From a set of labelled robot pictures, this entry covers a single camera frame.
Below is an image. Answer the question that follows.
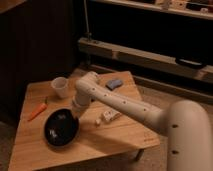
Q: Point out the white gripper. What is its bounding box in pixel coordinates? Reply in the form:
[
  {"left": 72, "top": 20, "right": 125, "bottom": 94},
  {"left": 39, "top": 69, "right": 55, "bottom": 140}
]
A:
[{"left": 71, "top": 101, "right": 86, "bottom": 118}]

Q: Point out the black ceramic bowl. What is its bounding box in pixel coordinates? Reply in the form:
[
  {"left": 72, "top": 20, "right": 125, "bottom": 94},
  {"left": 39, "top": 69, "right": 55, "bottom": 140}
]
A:
[{"left": 44, "top": 109, "right": 79, "bottom": 146}]

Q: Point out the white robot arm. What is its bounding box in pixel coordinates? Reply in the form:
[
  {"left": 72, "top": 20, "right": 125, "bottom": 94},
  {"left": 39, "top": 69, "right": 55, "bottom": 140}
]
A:
[{"left": 72, "top": 71, "right": 213, "bottom": 171}]

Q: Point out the white plastic cup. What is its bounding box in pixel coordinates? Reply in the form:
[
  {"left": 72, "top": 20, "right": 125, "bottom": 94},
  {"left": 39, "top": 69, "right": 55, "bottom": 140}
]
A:
[{"left": 51, "top": 77, "right": 69, "bottom": 98}]

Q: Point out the white toy block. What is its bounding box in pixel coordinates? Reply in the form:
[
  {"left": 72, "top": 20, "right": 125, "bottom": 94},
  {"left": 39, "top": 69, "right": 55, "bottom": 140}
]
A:
[{"left": 102, "top": 109, "right": 121, "bottom": 123}]

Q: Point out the orange toy carrot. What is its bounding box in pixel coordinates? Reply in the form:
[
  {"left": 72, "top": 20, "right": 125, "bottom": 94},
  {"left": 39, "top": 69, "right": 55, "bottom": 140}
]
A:
[{"left": 28, "top": 100, "right": 47, "bottom": 121}]

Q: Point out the blue sponge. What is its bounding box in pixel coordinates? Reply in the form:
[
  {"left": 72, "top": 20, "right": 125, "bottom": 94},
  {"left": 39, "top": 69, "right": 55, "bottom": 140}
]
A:
[{"left": 106, "top": 79, "right": 123, "bottom": 90}]

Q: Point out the wooden table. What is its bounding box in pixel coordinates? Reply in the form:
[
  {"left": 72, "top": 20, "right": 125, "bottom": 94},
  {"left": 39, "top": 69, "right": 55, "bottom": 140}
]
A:
[{"left": 8, "top": 81, "right": 160, "bottom": 171}]

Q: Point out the metal pole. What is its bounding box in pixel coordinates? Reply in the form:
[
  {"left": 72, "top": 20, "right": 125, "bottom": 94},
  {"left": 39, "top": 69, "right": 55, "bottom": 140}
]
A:
[{"left": 83, "top": 0, "right": 92, "bottom": 41}]

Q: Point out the long beige case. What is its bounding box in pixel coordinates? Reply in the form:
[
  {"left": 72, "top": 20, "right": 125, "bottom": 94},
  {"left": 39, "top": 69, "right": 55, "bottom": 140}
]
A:
[{"left": 78, "top": 37, "right": 213, "bottom": 84}]

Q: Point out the wooden shelf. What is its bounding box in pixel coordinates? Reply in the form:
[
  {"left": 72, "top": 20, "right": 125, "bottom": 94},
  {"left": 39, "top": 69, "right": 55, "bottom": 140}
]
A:
[{"left": 92, "top": 0, "right": 213, "bottom": 20}]

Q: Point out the black case handle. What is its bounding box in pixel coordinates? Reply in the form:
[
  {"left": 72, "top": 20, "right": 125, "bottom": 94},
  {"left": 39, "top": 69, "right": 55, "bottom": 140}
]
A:
[{"left": 175, "top": 58, "right": 207, "bottom": 70}]

